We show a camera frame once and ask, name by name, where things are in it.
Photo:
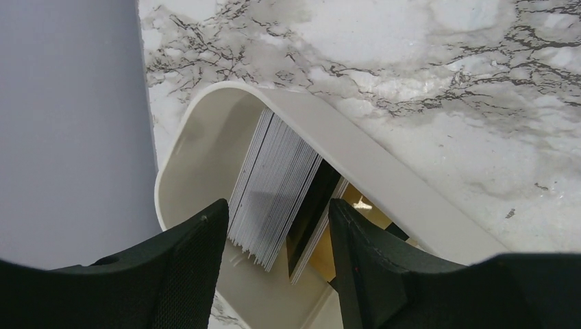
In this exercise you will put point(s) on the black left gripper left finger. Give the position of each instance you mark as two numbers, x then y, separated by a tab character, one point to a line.
167	281

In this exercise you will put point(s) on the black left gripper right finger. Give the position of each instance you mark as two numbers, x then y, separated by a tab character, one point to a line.
383	282

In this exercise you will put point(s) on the stack of credit cards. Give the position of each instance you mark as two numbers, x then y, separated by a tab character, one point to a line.
281	196

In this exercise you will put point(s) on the white oval plastic tray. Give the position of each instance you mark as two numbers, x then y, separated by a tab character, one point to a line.
206	157

